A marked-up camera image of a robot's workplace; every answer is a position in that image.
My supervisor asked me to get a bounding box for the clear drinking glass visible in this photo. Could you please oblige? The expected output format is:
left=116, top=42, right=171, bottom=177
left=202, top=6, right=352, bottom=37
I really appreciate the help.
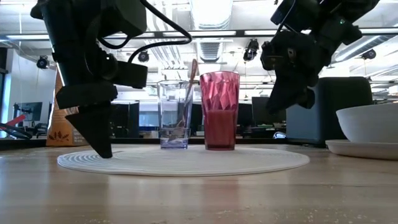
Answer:
left=157, top=80, right=194, bottom=150

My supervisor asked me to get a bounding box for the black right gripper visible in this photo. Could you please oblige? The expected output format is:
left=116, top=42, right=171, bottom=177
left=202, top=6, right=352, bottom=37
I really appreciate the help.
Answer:
left=260, top=29, right=335, bottom=115

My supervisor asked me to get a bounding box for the orange pumpkin cereal box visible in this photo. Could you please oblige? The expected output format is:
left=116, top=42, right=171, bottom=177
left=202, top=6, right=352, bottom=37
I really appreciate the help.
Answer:
left=45, top=70, right=91, bottom=147

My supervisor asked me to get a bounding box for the red bar object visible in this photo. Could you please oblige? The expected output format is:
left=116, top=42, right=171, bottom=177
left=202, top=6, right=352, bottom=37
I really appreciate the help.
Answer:
left=0, top=114, right=27, bottom=131

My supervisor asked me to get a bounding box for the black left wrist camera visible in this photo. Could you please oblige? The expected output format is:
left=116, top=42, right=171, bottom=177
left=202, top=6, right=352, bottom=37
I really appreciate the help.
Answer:
left=108, top=60, right=149, bottom=90

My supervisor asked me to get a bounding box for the black curved cable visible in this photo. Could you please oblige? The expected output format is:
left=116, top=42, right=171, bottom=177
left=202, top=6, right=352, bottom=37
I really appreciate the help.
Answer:
left=0, top=122, right=34, bottom=140

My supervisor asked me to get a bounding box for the black aluminium table frame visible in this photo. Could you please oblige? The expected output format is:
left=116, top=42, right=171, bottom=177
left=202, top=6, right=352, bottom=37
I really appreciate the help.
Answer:
left=0, top=136, right=327, bottom=152

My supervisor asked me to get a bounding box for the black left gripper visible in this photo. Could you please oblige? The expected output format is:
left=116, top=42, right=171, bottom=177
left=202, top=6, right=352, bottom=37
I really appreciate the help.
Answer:
left=49, top=30, right=119, bottom=159

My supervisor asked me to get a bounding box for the white round woven placemat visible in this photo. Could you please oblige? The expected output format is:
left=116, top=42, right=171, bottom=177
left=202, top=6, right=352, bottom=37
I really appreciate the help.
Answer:
left=57, top=144, right=311, bottom=177

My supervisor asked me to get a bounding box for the silver ventilation duct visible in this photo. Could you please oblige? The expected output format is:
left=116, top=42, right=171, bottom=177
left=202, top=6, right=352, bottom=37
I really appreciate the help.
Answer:
left=189, top=0, right=234, bottom=63

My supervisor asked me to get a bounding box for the copper-handled spoon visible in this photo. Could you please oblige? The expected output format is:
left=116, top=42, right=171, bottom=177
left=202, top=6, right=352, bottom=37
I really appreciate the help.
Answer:
left=167, top=58, right=199, bottom=141

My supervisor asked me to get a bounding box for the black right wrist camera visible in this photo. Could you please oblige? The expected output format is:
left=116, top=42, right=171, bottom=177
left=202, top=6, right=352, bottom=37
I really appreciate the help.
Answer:
left=270, top=0, right=313, bottom=32

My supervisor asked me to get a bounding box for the black ceiling spotlight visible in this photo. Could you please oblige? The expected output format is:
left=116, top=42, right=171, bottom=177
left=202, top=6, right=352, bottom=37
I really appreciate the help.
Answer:
left=243, top=38, right=260, bottom=62
left=36, top=55, right=50, bottom=70
left=361, top=49, right=377, bottom=61
left=137, top=49, right=150, bottom=63

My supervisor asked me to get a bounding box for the black cabinet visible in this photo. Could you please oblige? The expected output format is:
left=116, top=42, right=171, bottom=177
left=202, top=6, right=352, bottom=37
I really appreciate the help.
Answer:
left=110, top=101, right=141, bottom=139

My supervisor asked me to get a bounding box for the black two-slot toaster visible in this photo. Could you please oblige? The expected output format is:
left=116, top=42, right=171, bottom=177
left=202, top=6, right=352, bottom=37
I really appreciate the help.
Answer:
left=285, top=76, right=374, bottom=147

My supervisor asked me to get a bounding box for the pink faceted tumbler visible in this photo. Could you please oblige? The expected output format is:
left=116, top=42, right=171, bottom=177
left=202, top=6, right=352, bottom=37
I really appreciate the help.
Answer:
left=199, top=70, right=241, bottom=152

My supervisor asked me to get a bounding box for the white ceramic bowl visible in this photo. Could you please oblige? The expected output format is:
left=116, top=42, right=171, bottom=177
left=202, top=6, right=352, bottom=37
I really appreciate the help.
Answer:
left=335, top=102, right=398, bottom=144

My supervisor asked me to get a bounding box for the beige round plate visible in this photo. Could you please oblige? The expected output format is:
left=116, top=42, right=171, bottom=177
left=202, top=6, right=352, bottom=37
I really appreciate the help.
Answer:
left=325, top=139, right=398, bottom=162

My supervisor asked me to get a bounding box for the black computer monitor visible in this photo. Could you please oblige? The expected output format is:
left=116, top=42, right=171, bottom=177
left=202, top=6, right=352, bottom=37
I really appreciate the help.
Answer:
left=251, top=96, right=272, bottom=125
left=13, top=101, right=44, bottom=123

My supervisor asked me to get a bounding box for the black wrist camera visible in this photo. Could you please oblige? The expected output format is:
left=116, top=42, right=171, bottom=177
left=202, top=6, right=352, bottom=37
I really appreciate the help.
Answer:
left=270, top=0, right=313, bottom=32
left=108, top=60, right=149, bottom=90

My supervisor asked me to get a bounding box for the black left wrist camera cable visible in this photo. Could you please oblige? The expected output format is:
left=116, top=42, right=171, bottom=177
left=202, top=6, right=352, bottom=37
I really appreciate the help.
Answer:
left=96, top=0, right=193, bottom=65

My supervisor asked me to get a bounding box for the black overhead crossbar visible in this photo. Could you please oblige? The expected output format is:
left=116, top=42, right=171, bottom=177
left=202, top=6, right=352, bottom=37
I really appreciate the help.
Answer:
left=0, top=29, right=398, bottom=40

